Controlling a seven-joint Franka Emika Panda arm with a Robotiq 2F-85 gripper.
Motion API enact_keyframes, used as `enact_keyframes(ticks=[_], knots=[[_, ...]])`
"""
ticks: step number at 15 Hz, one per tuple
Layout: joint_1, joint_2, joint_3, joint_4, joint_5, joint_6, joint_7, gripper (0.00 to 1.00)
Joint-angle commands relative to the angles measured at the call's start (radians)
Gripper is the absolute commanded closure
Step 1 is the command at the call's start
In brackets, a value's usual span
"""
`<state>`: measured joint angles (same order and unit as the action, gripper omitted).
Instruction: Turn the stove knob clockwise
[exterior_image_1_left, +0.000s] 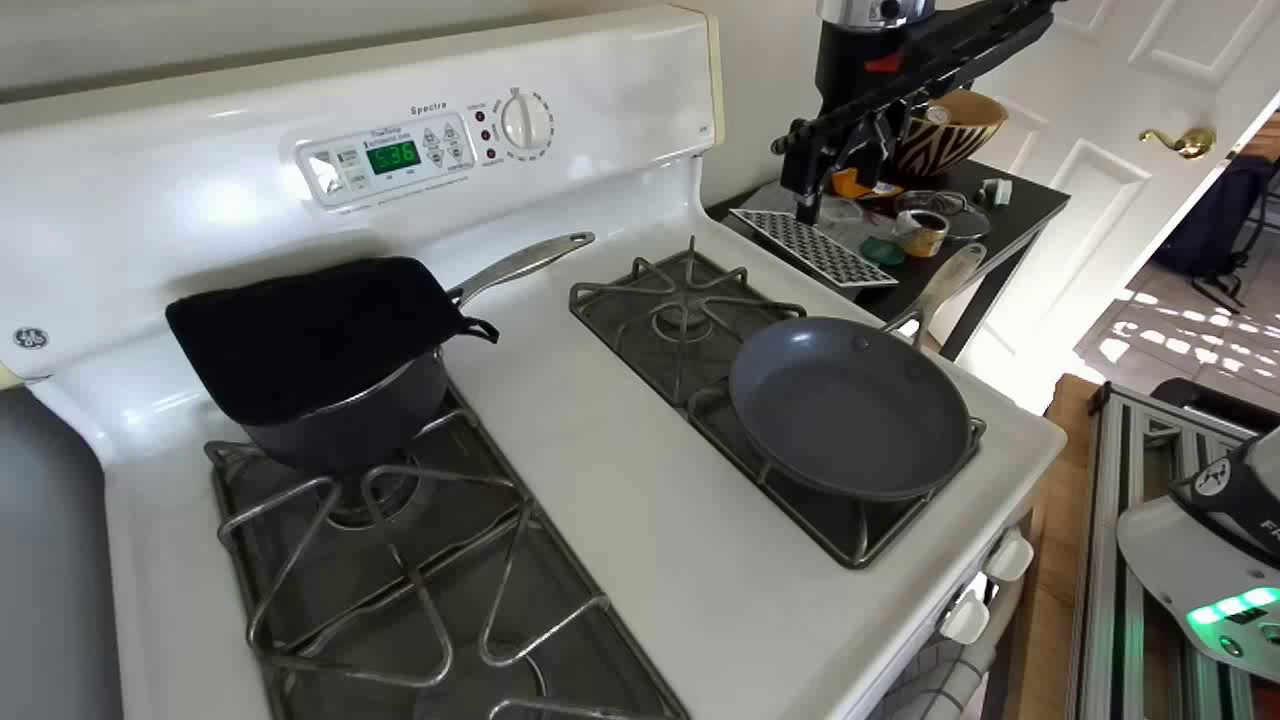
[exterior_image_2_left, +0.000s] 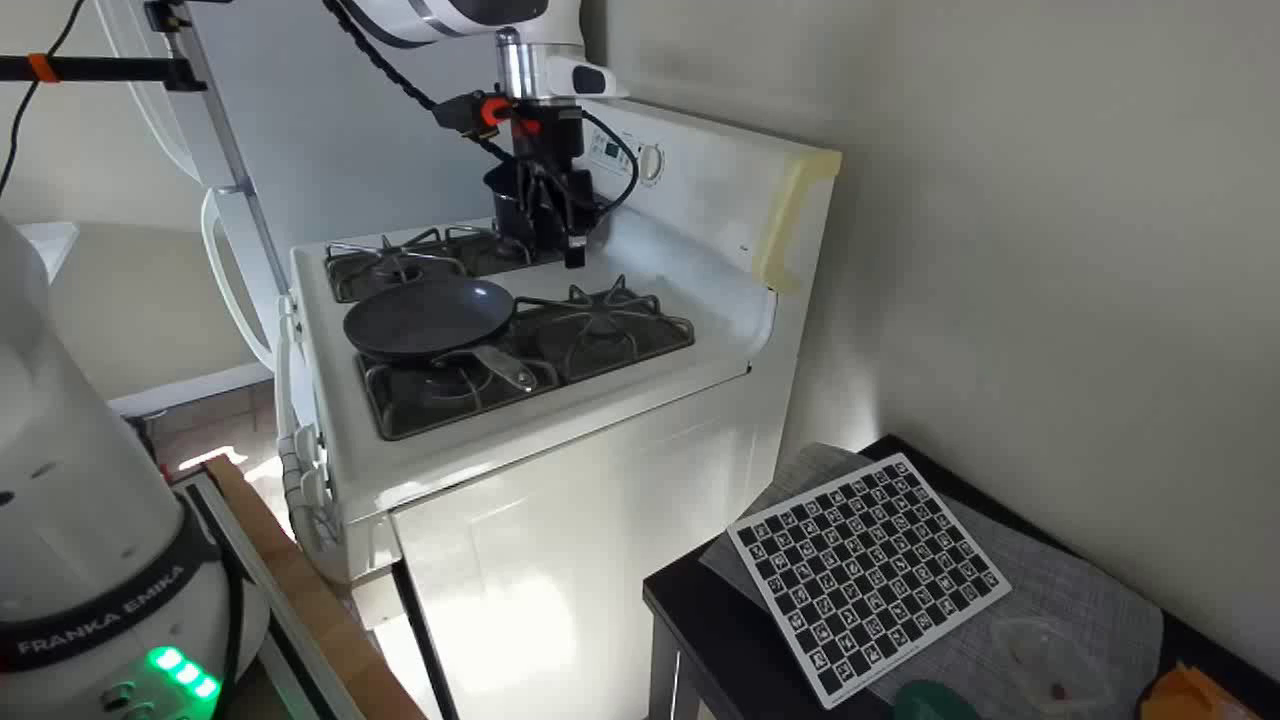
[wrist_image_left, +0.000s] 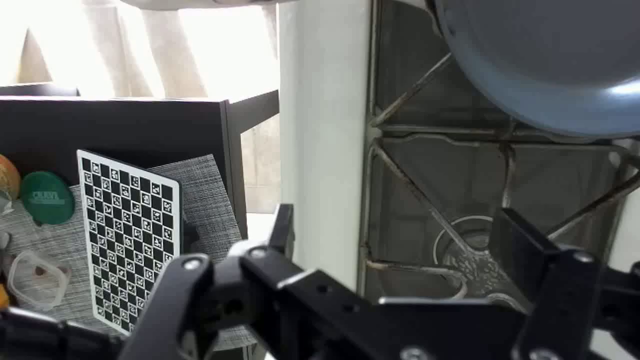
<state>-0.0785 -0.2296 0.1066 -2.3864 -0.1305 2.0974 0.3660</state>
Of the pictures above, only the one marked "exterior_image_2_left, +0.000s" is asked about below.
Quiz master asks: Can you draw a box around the burner grate under frying pan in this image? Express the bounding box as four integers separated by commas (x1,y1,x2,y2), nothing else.
355,272,701,445

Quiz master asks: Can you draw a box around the green round lid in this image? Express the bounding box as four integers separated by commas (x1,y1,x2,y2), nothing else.
886,674,983,720

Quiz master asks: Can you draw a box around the white gas stove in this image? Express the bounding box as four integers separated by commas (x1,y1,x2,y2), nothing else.
271,93,849,720

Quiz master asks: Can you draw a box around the grey frying pan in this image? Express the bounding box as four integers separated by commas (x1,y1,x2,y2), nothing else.
341,274,542,398

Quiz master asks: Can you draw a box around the beige tape strip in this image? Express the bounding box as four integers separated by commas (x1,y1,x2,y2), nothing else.
757,143,849,290

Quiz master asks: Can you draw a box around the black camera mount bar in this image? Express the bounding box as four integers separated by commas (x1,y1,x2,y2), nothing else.
0,50,213,95

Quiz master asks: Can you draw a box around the black side table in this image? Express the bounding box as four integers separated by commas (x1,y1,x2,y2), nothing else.
639,432,1280,720

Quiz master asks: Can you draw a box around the clear plastic container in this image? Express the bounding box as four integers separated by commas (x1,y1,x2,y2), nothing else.
983,611,1118,720

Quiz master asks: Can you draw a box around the white burner control knob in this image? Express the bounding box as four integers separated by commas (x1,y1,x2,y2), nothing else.
274,420,331,470
284,479,341,550

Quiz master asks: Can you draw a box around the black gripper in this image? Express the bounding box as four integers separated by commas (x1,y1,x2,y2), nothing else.
478,87,601,272

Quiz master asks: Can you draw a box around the black white checkerboard calibration board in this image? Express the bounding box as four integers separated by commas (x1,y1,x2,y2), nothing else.
724,452,1016,711

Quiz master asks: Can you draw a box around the dark saucepan with steel handle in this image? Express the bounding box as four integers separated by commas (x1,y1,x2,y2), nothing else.
483,175,601,258

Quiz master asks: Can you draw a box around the wooden board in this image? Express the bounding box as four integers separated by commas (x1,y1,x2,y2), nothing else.
196,456,431,720

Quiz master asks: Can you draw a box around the orange object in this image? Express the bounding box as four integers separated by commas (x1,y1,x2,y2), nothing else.
1135,661,1265,720

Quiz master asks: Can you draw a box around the aluminium robot stand frame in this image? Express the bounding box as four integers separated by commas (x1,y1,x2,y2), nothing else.
173,470,350,720

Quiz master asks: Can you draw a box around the grey translucent mat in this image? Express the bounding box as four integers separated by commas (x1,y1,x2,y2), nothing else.
694,440,1166,720

